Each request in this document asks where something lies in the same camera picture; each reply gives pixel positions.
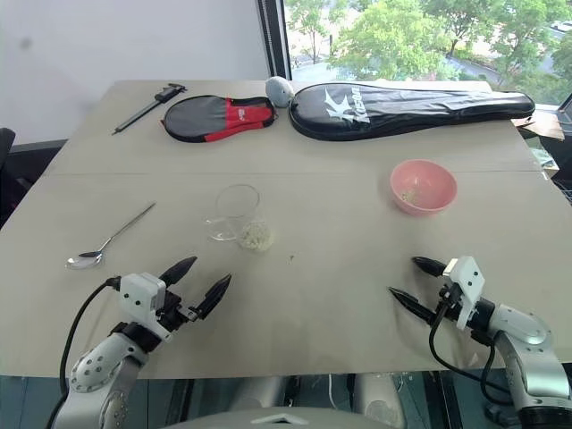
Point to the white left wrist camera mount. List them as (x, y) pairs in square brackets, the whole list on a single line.
[(138, 295)]

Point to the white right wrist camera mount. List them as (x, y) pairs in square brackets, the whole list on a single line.
[(469, 281)]

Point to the brown cardboard piece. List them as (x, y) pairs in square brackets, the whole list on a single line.
[(543, 125)]

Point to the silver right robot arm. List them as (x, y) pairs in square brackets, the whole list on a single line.
[(527, 339)]

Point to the black vernier caliper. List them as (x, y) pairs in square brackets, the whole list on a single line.
[(143, 111)]

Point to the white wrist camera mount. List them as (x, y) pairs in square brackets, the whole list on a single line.
[(469, 281), (138, 295)]

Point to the pink bowl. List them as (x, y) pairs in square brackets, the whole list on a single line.
[(424, 179)]

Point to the grey robot torso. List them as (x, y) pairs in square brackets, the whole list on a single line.
[(214, 421)]

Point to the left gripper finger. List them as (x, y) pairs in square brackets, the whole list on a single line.
[(179, 270), (215, 295)]

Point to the black red paddle case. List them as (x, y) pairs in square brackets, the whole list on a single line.
[(201, 118)]

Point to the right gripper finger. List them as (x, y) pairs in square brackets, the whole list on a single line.
[(430, 266), (413, 304)]

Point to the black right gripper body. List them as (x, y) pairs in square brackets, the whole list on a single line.
[(448, 304)]

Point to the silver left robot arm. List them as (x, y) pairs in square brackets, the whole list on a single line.
[(107, 357)]

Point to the silver rounded robot leg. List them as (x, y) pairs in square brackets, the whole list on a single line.
[(259, 391), (380, 397)]

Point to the black badminton racket bag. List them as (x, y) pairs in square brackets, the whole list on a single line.
[(402, 109)]

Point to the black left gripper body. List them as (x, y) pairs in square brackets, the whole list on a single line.
[(172, 313)]

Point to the dark window frame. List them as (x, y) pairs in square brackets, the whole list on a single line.
[(273, 36)]

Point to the metal spoon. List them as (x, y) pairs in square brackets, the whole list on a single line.
[(85, 261)]

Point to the clear glass cup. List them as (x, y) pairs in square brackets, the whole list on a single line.
[(237, 203)]

